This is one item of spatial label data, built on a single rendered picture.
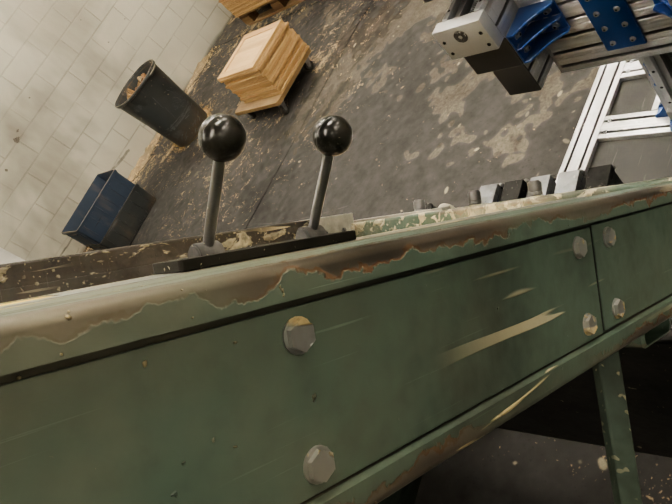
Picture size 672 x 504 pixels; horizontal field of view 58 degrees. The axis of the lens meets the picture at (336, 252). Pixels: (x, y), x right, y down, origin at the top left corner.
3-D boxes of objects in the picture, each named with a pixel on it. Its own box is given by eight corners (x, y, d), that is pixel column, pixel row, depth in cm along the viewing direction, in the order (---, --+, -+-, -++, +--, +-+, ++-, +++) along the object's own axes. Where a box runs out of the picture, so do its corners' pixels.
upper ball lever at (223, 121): (235, 272, 53) (259, 121, 47) (197, 279, 50) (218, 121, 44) (212, 253, 55) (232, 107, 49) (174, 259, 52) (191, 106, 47)
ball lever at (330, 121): (335, 252, 61) (365, 121, 55) (306, 257, 58) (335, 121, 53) (311, 236, 63) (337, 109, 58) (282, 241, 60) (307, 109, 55)
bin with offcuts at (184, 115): (221, 104, 532) (160, 53, 496) (192, 151, 518) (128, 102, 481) (195, 111, 572) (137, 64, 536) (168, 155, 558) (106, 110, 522)
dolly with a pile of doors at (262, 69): (323, 57, 433) (283, 16, 410) (290, 115, 419) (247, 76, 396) (276, 72, 481) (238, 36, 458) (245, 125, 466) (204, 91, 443)
